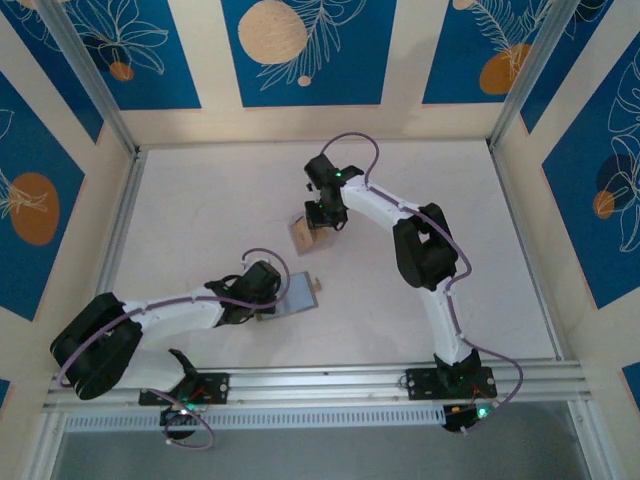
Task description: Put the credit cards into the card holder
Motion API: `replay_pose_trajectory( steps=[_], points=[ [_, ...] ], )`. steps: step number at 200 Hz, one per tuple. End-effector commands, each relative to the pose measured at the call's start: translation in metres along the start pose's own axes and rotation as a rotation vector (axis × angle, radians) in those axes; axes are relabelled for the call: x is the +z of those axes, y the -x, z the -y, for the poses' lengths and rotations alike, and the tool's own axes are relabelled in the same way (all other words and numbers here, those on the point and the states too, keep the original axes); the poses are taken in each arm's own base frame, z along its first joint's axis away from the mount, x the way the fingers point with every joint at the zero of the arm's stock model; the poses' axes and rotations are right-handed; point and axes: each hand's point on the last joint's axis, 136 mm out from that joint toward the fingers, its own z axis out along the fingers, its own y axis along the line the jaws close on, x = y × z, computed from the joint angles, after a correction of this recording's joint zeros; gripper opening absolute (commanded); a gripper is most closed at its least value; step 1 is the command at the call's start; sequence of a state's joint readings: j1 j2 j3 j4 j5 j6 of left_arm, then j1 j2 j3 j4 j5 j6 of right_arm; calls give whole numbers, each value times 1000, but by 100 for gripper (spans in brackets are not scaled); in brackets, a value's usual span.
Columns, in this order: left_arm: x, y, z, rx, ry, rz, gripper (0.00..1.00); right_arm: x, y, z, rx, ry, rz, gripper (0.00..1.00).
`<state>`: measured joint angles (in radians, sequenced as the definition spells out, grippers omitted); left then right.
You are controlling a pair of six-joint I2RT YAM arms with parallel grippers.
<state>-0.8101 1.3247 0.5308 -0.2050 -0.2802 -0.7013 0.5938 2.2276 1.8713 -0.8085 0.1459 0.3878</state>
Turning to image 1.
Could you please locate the gold credit card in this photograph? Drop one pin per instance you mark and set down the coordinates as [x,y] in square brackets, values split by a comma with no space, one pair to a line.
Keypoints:
[300,235]

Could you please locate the black controller board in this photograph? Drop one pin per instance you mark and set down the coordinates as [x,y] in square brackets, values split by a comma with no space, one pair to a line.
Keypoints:
[460,417]
[172,417]

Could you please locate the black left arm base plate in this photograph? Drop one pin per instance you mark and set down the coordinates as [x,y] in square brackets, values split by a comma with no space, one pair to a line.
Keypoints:
[220,387]

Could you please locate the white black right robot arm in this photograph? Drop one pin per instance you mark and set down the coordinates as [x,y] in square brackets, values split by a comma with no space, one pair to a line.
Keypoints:
[372,200]

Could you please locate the aluminium side rail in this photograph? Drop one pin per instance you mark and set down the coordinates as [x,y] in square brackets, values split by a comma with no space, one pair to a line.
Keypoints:
[126,210]
[525,250]

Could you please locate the grey card holder wallet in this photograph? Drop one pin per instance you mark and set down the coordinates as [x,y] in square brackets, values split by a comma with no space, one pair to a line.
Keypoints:
[300,295]

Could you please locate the aluminium frame post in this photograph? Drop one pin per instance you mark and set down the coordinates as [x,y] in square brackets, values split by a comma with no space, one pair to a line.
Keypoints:
[540,60]
[85,70]

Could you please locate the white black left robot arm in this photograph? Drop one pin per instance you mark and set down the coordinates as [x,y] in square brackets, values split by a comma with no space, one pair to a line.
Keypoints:
[180,312]

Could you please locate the aluminium front frame rail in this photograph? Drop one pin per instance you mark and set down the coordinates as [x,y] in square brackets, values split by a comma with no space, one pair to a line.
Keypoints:
[320,382]

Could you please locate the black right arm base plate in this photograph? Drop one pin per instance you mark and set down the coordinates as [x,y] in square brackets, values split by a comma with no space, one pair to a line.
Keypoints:
[420,382]

